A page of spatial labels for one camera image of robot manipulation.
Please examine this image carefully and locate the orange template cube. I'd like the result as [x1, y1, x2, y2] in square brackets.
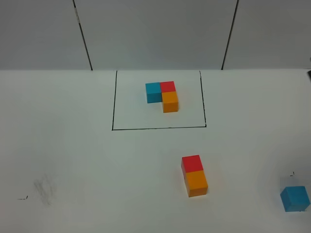
[162, 91, 179, 113]

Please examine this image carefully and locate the blue template cube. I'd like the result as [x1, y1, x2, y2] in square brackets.
[145, 82, 162, 103]

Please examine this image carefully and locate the red template cube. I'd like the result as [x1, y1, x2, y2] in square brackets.
[160, 81, 176, 93]

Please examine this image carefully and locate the loose blue cube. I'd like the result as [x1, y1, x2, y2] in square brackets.
[280, 186, 311, 212]

